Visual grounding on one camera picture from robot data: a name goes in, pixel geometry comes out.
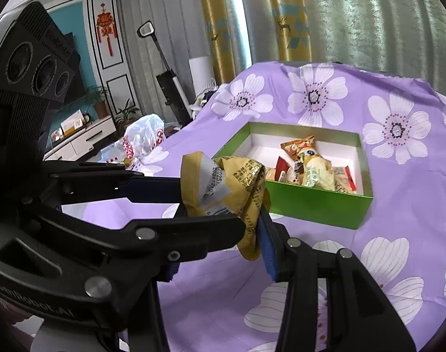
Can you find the black television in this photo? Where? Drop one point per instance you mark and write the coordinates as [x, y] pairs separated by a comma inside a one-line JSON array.
[[74, 84]]

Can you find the purple floral tablecloth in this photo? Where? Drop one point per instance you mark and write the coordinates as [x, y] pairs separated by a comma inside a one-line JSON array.
[[409, 198]]

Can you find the potted plant brown pot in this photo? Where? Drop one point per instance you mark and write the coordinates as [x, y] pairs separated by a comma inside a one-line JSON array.
[[100, 108]]

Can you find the pale yellow green snack packet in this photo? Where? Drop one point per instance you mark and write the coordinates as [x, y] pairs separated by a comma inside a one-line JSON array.
[[320, 174]]

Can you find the green cardboard box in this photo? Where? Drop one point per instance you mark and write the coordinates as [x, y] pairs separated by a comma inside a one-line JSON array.
[[318, 205]]

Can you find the tan orange snack packet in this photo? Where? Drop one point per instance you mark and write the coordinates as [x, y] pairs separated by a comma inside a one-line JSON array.
[[270, 173]]

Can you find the gold curtain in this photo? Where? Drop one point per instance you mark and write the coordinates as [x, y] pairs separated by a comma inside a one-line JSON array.
[[215, 18], [289, 3]]

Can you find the grey curtain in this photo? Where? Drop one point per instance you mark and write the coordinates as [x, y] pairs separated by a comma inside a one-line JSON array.
[[135, 62], [373, 18]]

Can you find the red snack packet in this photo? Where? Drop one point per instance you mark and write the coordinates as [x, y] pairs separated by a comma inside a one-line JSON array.
[[281, 168]]

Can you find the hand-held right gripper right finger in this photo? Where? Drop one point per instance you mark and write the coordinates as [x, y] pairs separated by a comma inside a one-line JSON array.
[[268, 256]]

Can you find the red-ended clear snack packet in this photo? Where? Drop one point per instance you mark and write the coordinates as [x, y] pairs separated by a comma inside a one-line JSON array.
[[344, 181]]

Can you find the white snack packet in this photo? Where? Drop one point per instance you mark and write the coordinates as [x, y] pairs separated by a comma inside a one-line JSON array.
[[295, 176]]

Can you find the white television cabinet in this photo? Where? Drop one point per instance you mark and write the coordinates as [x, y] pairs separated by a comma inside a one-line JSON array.
[[87, 139]]

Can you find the dark yellow snack packet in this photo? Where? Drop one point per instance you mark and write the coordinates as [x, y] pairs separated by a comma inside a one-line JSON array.
[[237, 179]]

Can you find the upright vacuum cleaner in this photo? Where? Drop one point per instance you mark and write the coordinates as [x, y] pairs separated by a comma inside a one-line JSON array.
[[170, 88]]

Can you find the red hanging knot decoration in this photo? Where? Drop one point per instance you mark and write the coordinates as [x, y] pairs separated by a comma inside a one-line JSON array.
[[105, 22]]

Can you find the white red plastic bag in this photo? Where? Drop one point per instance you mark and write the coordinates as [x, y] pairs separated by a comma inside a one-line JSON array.
[[146, 135]]

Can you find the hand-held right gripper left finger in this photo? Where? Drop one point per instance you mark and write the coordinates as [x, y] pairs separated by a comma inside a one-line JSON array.
[[173, 272]]

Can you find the white box-shaped appliance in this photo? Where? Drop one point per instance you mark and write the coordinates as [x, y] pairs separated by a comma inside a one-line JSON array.
[[201, 73]]

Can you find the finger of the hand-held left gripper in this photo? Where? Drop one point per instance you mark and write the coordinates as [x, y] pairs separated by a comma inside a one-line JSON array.
[[208, 231], [153, 190]]

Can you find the panda print snack packet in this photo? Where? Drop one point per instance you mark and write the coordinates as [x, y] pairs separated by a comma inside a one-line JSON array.
[[307, 154]]

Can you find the small potted plant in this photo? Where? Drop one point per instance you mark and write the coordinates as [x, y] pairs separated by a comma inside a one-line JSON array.
[[127, 115]]

